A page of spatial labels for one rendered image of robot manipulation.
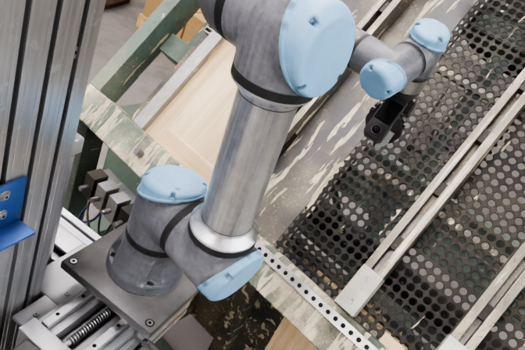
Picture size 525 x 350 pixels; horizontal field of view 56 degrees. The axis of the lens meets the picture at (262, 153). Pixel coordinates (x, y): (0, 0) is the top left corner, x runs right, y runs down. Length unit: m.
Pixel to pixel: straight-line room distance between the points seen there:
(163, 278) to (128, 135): 0.83
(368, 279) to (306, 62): 0.87
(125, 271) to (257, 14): 0.57
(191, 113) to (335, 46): 1.12
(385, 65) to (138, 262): 0.58
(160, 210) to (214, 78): 0.90
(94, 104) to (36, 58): 1.16
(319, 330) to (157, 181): 0.69
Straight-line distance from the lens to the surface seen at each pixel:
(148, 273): 0.96
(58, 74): 0.73
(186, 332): 2.32
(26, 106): 0.72
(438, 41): 1.00
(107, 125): 1.78
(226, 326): 1.90
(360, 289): 1.35
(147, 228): 0.90
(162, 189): 0.85
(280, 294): 1.40
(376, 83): 0.94
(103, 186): 1.65
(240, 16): 0.60
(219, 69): 1.71
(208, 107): 1.66
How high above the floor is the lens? 1.77
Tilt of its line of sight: 28 degrees down
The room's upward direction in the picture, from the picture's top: 24 degrees clockwise
